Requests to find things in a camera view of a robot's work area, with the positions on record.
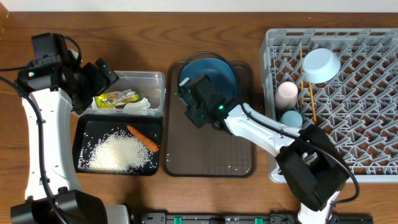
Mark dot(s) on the pink cup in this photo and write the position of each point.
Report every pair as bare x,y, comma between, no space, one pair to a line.
286,95

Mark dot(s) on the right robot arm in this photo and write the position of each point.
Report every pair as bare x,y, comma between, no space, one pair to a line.
309,162

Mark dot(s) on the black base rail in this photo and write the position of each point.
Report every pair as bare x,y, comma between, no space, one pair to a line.
162,218

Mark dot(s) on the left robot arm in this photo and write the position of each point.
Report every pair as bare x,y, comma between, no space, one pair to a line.
53,193

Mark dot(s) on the clear plastic bin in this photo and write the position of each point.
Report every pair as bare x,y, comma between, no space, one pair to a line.
150,85

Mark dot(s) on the wooden chopstick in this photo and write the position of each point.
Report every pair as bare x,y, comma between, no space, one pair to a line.
301,73
312,102

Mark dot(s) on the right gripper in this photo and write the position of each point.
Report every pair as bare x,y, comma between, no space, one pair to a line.
191,113

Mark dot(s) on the yellow green snack wrapper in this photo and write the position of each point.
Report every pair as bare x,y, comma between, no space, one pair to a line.
114,99

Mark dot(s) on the brown serving tray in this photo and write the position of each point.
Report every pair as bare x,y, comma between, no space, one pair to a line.
205,152

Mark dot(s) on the grey dishwasher rack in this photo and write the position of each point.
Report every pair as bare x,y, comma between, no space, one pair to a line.
358,107

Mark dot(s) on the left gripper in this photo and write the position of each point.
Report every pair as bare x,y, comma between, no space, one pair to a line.
102,81

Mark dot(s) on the dark blue plate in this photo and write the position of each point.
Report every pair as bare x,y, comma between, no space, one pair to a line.
218,72

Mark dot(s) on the pile of white rice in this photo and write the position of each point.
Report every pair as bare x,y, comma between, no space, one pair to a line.
118,152

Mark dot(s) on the light blue bowl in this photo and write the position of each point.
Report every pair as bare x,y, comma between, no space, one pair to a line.
320,66

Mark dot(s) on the black plastic tray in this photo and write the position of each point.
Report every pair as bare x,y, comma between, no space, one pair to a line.
98,125

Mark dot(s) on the light blue cup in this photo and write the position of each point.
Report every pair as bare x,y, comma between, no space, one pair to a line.
292,118

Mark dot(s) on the orange carrot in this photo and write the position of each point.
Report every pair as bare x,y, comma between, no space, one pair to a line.
148,143

